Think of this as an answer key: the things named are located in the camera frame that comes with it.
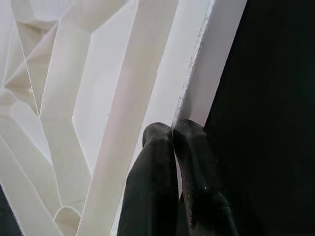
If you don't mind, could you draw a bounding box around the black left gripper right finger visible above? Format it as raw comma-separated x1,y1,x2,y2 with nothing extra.
172,119,245,236

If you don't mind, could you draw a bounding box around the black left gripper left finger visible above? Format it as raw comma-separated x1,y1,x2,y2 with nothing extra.
116,122,180,236

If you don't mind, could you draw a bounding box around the white plastic table top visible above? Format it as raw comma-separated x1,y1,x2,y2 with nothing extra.
0,0,248,236

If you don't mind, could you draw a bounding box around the black table cloth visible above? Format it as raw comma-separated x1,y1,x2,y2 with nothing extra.
0,0,315,236

